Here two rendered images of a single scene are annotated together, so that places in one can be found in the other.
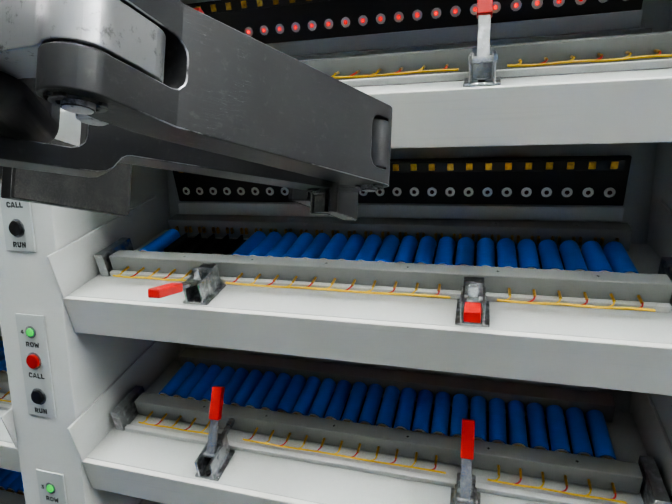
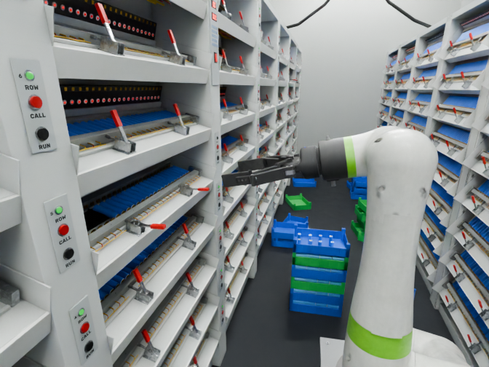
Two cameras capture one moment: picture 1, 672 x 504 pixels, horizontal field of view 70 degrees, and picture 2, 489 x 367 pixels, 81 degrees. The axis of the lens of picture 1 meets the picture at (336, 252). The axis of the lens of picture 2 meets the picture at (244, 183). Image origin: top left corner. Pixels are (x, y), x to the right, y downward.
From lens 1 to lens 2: 0.82 m
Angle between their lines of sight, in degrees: 88
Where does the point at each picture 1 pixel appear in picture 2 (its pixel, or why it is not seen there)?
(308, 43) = (85, 109)
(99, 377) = not seen: hidden behind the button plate
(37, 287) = (81, 281)
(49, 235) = (86, 245)
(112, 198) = (229, 182)
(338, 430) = (155, 256)
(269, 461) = (151, 282)
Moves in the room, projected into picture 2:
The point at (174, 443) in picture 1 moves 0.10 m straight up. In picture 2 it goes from (122, 313) to (116, 277)
